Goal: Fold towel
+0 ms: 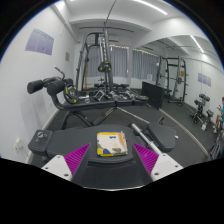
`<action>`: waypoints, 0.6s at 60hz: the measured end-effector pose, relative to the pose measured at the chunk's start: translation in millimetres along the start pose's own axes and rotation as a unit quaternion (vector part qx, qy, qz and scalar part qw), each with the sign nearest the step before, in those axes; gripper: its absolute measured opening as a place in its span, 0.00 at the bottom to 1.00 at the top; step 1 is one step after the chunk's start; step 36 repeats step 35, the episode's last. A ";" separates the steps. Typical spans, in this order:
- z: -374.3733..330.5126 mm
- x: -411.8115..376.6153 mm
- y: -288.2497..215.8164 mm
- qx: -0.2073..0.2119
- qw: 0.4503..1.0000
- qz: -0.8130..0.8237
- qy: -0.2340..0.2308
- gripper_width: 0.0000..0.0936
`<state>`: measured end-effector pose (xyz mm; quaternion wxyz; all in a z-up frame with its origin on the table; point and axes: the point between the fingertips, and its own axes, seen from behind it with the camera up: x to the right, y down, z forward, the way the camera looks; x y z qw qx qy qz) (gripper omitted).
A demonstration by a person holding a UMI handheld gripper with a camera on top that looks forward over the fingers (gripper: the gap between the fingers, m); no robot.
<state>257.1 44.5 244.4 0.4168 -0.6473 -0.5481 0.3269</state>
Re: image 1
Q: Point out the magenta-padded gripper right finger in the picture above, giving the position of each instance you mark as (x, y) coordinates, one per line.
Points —
(148, 160)

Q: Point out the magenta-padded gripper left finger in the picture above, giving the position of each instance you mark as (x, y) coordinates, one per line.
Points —
(76, 160)

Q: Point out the black padded workout bench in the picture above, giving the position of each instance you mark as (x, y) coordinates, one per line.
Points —
(66, 141)

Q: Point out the silver barbell bar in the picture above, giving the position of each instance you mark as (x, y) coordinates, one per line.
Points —
(143, 135)

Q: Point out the metal key bunch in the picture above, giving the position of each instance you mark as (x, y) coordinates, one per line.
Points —
(40, 135)

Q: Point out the black bench with roller pads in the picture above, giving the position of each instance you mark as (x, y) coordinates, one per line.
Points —
(100, 105)

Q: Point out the black upright panel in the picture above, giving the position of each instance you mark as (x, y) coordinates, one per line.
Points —
(152, 95)

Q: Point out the group of grey dumbbells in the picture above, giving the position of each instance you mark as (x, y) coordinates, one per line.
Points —
(133, 96)

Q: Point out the black yellow weight plate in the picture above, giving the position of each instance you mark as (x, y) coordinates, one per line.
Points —
(104, 66)
(66, 93)

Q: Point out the grey exercise bike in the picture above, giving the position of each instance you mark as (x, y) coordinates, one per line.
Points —
(216, 146)

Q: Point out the black yellow roller bench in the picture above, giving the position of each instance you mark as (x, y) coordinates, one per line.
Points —
(201, 100)

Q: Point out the black power rack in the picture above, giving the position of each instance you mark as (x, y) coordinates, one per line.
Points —
(180, 80)

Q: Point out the grey window curtain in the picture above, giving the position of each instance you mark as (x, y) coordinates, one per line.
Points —
(145, 65)
(120, 61)

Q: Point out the short ceiling light strip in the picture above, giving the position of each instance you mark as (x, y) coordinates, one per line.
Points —
(197, 44)

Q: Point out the long ceiling light strip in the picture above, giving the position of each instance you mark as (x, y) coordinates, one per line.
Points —
(151, 6)

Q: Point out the white wall socket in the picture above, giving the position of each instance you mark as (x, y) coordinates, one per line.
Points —
(17, 145)

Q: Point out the small purple wall poster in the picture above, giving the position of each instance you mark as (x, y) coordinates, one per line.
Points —
(204, 79)

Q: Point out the small brown wall plaque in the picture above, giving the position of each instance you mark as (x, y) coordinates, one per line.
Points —
(67, 56)

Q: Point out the large purple wall poster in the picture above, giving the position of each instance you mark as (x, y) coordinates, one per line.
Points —
(40, 41)

